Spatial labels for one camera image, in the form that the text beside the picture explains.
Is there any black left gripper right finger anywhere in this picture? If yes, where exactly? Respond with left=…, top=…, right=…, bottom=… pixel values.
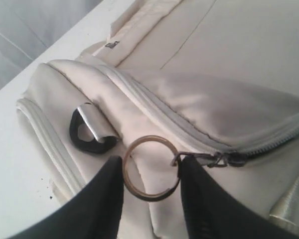
left=180, top=156, right=297, bottom=239

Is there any white curtain backdrop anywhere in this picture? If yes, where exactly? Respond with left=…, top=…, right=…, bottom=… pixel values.
left=0, top=0, right=99, bottom=90

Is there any cream duffel bag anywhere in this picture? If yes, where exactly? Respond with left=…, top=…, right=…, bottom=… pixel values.
left=17, top=0, right=299, bottom=239

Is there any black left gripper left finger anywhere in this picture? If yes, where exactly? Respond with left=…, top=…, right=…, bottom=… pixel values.
left=14, top=156, right=124, bottom=239

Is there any metal zipper pull ring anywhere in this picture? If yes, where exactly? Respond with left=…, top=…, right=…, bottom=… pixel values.
left=123, top=134, right=246, bottom=200

